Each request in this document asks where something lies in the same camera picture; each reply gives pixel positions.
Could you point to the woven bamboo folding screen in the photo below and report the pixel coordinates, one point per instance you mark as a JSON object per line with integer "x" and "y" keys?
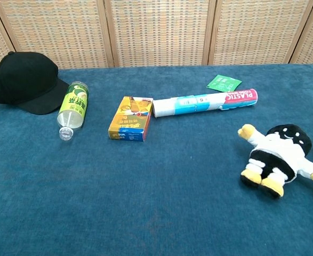
{"x": 159, "y": 32}

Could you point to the blue felt table cover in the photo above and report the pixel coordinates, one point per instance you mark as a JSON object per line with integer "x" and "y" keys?
{"x": 145, "y": 200}

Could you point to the black baseball cap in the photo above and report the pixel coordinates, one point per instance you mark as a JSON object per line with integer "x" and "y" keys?
{"x": 25, "y": 77}

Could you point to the plastic food wrap roll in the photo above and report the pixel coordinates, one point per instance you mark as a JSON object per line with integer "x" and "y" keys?
{"x": 193, "y": 104}

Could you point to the clear bottle with green label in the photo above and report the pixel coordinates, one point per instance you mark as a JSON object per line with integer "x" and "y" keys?
{"x": 73, "y": 104}

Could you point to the orange and blue carton box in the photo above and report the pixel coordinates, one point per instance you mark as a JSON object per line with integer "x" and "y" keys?
{"x": 129, "y": 120}

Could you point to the green square sachet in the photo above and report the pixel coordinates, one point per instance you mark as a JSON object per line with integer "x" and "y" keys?
{"x": 221, "y": 82}

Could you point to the black white plush toy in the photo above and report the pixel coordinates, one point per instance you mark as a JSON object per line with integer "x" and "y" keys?
{"x": 279, "y": 152}

